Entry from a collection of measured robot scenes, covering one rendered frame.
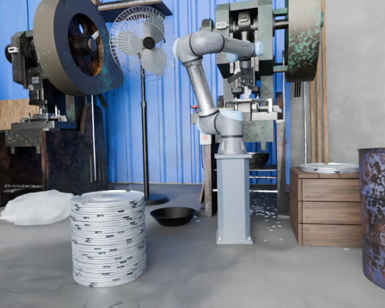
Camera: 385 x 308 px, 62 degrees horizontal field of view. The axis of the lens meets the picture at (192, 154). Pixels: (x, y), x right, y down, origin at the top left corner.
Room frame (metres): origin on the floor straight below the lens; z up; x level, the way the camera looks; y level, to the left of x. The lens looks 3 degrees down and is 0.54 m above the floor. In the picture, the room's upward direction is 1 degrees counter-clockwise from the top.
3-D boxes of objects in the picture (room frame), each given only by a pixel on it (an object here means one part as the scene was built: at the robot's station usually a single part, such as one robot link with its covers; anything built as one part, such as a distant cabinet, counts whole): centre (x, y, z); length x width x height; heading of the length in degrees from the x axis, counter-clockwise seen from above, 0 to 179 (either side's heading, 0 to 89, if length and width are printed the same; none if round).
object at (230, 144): (1.69, -0.21, 0.50); 0.15 x 0.15 x 0.10
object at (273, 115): (2.40, -0.41, 0.68); 0.45 x 0.30 x 0.06; 76
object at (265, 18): (2.54, -0.44, 0.83); 0.79 x 0.43 x 1.34; 166
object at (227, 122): (1.70, -0.20, 0.62); 0.13 x 0.12 x 0.14; 45
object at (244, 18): (2.40, -0.41, 1.27); 0.21 x 0.12 x 0.34; 166
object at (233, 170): (1.69, -0.21, 0.23); 0.19 x 0.19 x 0.45; 86
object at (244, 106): (2.23, -0.36, 0.72); 0.25 x 0.14 x 0.14; 166
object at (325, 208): (1.71, -0.73, 0.18); 0.40 x 0.38 x 0.35; 169
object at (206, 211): (2.60, -0.18, 0.45); 0.92 x 0.12 x 0.90; 166
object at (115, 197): (1.30, 0.35, 0.31); 0.29 x 0.29 x 0.01
